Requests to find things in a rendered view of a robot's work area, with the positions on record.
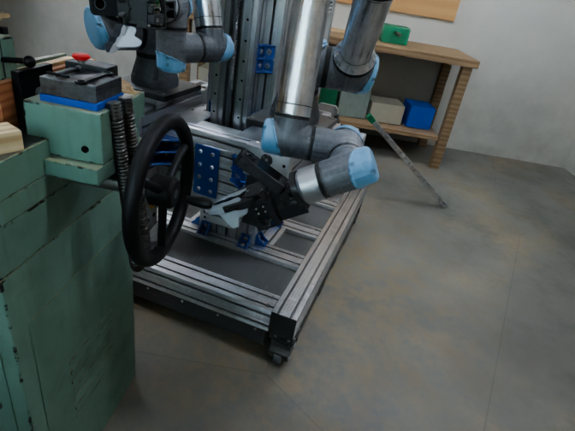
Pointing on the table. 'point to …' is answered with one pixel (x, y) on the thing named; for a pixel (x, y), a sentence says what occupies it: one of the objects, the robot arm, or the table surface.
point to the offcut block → (10, 138)
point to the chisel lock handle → (20, 61)
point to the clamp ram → (27, 85)
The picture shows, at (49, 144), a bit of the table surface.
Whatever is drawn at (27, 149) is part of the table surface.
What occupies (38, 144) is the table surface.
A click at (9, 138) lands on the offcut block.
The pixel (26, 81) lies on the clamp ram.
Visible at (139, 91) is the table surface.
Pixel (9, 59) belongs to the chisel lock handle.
